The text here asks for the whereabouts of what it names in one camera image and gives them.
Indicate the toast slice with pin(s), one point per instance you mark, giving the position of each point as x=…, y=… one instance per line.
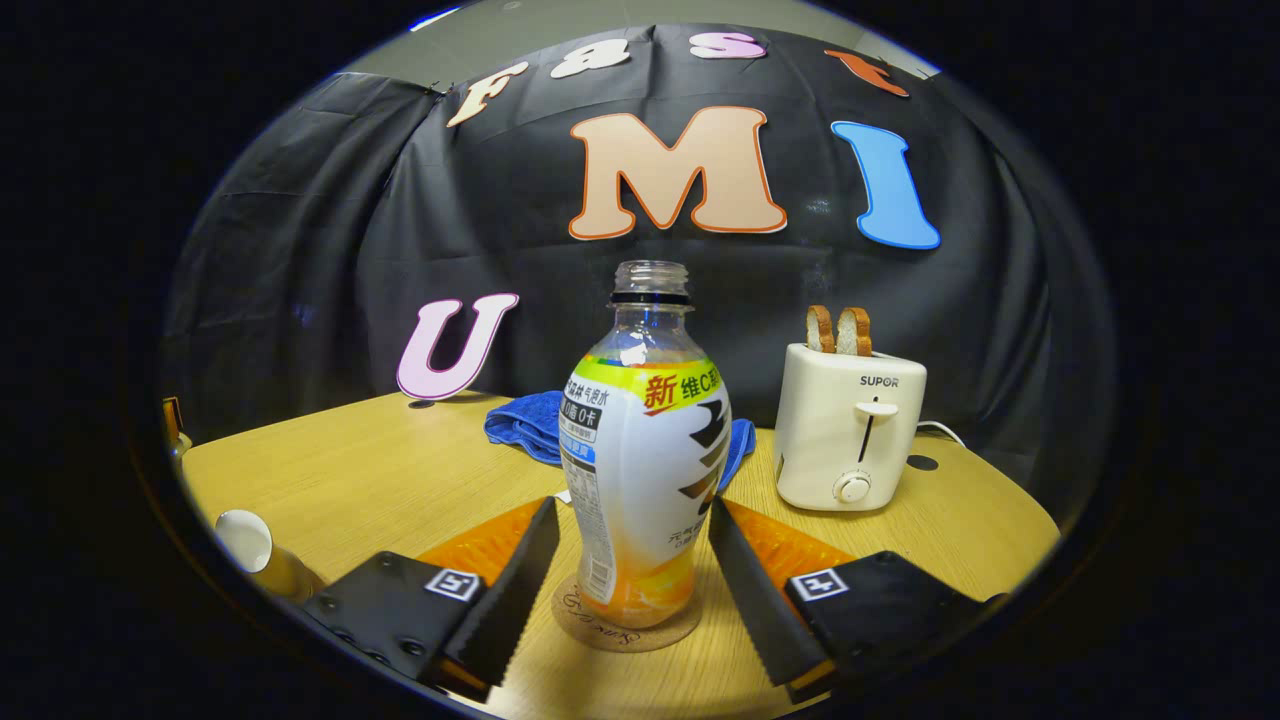
x=855, y=333
x=820, y=330

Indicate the black backdrop cloth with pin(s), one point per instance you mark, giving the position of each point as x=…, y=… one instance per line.
x=300, y=250

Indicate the ceiling light strip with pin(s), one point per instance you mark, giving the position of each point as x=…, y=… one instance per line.
x=435, y=18

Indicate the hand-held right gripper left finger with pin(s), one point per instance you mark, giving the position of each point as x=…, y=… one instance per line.
x=515, y=590

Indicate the yellow ceramic teacup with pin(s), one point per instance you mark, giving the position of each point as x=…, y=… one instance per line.
x=285, y=575

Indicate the round cork coaster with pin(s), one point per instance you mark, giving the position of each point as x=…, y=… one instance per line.
x=640, y=632

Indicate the white toaster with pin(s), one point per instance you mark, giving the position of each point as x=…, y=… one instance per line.
x=830, y=430

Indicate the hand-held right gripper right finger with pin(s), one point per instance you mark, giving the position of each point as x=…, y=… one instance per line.
x=760, y=600

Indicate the water bottle with white label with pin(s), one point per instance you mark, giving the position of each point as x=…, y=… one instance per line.
x=640, y=450

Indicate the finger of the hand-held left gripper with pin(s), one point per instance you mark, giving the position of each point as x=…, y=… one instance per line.
x=173, y=420

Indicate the black table grommet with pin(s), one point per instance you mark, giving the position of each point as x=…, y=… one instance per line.
x=922, y=463

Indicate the blue folded towel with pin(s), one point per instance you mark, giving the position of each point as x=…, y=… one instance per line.
x=520, y=425

